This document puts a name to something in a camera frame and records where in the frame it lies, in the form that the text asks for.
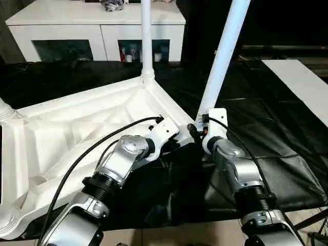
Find white plastic table top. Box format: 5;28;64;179
0;74;198;241

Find black work mat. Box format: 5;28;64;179
0;59;328;229

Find white flat board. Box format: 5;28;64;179
261;59;328;124

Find white cabinet with glass doors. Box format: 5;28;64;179
5;0;187;64

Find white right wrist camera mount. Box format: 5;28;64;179
201;107;229;155

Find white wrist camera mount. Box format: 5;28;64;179
147;116;180;162
201;107;229;155

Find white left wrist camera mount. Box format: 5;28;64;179
147;116;180;162

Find black metal rail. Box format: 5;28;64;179
240;45;328;52

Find black floor cables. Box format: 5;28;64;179
314;197;328;231

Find black metal stand frame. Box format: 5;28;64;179
294;209;328;232

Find dark bundle of cables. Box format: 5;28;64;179
100;0;126;13

